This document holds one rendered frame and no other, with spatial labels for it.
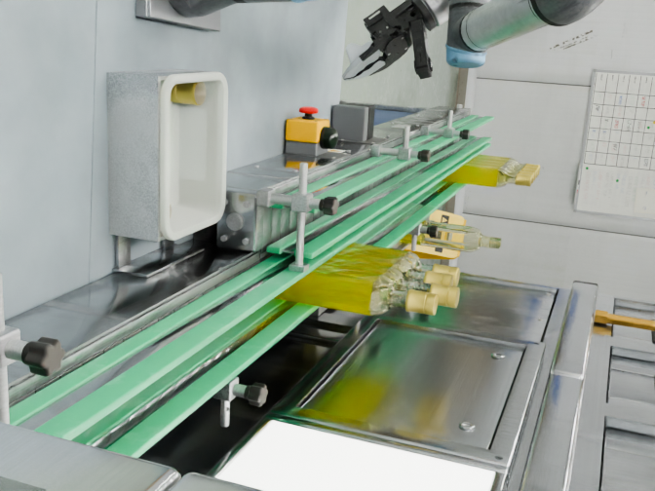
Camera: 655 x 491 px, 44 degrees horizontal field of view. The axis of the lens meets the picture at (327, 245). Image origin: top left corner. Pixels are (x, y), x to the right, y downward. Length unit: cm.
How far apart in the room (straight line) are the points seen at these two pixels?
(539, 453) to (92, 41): 80
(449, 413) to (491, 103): 608
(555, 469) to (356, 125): 102
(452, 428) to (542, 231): 616
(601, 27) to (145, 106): 619
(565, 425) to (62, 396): 72
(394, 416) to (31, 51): 68
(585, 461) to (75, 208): 77
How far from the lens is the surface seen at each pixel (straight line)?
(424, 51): 163
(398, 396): 125
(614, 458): 127
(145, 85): 108
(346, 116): 189
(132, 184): 111
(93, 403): 83
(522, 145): 718
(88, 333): 95
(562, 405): 130
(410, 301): 125
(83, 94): 108
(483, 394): 129
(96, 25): 110
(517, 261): 737
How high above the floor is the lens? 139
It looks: 19 degrees down
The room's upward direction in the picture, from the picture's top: 99 degrees clockwise
